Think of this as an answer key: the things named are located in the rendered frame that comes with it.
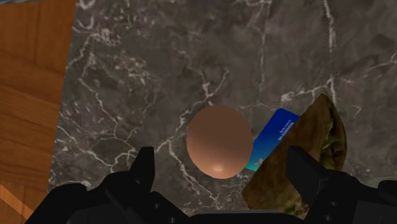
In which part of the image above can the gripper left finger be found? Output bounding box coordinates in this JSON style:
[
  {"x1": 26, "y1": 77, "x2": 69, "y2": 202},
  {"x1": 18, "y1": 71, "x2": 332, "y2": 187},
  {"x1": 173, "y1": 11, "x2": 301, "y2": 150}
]
[{"x1": 26, "y1": 146, "x2": 190, "y2": 224}]

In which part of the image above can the brown egg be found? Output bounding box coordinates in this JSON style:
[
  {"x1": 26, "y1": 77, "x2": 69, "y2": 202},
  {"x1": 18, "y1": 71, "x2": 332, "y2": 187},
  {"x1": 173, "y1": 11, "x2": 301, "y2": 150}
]
[{"x1": 186, "y1": 104, "x2": 254, "y2": 179}]

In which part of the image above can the brown folded taco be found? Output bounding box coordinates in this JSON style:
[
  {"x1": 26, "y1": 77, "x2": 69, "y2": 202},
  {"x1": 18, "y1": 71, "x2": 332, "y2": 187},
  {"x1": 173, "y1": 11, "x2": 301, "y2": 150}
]
[{"x1": 241, "y1": 93, "x2": 347, "y2": 218}]

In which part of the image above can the blue card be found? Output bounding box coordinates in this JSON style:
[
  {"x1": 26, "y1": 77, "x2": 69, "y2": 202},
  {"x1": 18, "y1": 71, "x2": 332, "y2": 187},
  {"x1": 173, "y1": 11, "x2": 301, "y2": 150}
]
[{"x1": 244, "y1": 108, "x2": 301, "y2": 172}]

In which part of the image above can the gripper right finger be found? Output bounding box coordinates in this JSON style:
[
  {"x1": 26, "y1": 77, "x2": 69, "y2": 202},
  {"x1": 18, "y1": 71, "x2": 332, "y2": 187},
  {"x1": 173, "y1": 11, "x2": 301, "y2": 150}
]
[{"x1": 285, "y1": 145, "x2": 397, "y2": 224}]

